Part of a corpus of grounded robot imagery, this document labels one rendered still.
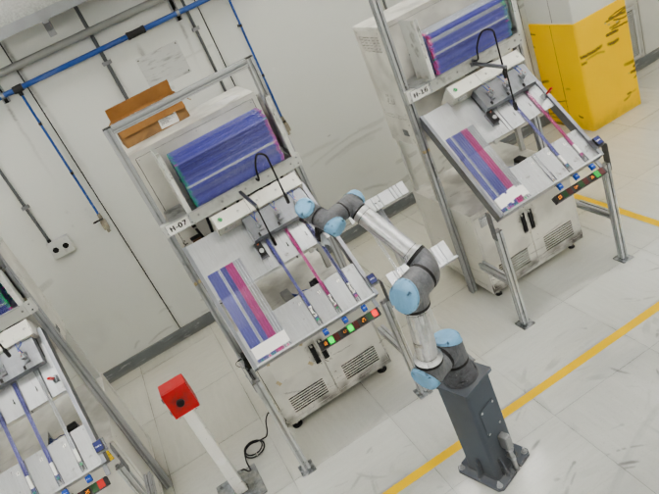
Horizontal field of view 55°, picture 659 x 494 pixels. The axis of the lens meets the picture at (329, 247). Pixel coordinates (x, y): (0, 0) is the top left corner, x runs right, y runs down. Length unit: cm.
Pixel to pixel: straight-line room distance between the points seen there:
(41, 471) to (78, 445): 19
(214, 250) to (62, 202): 167
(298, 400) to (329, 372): 22
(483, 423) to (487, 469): 28
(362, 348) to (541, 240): 128
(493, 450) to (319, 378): 109
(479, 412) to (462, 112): 166
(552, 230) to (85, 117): 305
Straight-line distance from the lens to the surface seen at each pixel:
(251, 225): 318
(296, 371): 351
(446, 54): 356
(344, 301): 311
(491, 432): 291
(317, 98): 487
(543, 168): 358
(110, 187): 463
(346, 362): 361
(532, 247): 402
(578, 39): 544
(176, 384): 315
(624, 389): 334
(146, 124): 339
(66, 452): 320
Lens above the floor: 240
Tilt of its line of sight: 27 degrees down
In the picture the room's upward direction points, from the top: 25 degrees counter-clockwise
